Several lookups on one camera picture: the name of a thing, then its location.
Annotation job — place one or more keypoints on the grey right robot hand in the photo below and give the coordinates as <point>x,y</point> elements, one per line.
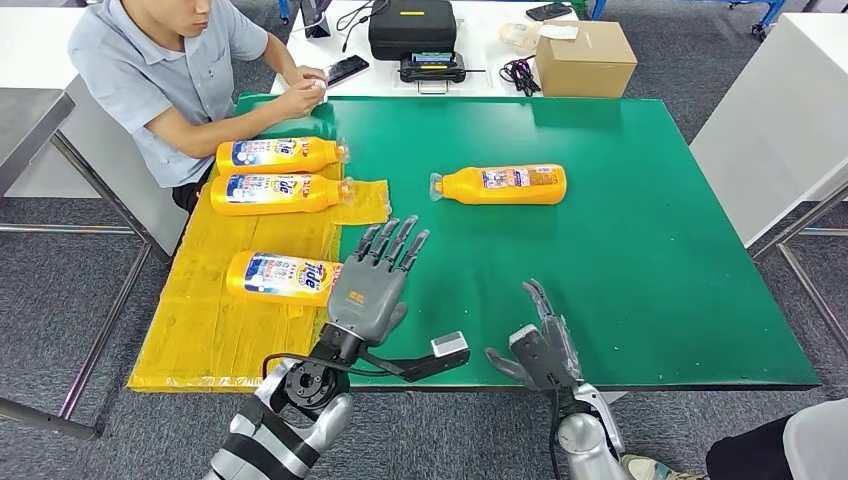
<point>556,361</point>

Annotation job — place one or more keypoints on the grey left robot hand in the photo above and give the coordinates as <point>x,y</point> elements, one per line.
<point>368,298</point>

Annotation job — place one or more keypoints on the orange detergent bottle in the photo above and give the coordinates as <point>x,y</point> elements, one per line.
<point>278,278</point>
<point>278,156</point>
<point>278,195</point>
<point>503,187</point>

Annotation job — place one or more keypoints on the small white case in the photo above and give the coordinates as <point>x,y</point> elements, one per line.
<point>320,86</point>

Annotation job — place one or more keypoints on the green topped table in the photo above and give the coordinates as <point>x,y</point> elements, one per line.
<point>662,265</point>

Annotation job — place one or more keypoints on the yellow taped cardboard sheet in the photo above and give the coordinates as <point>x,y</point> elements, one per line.
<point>212,331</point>

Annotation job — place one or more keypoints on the person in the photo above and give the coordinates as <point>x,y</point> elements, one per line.
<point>755,450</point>
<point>139,79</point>

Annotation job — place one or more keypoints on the black smartphone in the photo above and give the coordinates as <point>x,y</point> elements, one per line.
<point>347,70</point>
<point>549,11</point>

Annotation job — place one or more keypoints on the black remote controller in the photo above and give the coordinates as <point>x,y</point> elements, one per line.
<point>432,68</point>

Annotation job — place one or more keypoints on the black carrying case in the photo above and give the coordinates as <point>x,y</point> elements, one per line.
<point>411,30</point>

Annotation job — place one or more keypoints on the black tablet on stand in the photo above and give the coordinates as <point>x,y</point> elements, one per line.
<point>315,18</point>

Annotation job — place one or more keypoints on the brown cardboard box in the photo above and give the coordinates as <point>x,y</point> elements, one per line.
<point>587,65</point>

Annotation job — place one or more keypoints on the clear plastic bag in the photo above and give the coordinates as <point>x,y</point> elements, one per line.
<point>517,36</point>

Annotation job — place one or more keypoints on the white table with metal legs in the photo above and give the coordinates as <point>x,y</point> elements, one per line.
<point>775,126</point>

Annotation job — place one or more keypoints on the white paper sheet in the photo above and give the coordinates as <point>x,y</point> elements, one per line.
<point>558,32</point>

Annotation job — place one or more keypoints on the grey table with metal legs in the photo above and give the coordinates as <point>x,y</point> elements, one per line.
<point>26,122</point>

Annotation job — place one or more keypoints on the white panel table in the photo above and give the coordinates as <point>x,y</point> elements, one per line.
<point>30,46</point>

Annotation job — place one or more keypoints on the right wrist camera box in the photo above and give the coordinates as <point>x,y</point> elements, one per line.
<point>523,338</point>

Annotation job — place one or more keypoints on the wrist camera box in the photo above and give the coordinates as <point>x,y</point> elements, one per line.
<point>430,358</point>
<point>523,338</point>

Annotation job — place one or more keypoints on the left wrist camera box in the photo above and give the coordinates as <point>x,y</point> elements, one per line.
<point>430,358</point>

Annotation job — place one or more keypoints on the blue metal cart frame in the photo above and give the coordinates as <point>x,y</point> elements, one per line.
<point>598,6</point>

